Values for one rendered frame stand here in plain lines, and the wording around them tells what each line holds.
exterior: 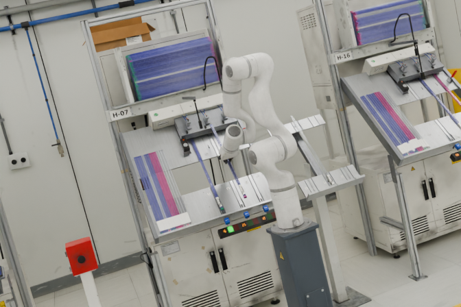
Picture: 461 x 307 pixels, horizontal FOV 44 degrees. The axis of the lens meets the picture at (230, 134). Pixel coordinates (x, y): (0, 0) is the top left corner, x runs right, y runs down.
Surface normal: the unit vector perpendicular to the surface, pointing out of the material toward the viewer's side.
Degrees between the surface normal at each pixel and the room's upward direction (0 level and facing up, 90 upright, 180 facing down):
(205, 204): 47
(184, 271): 90
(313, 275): 90
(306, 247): 90
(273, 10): 90
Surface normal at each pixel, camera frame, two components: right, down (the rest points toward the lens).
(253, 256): 0.29, 0.06
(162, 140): 0.05, -0.61
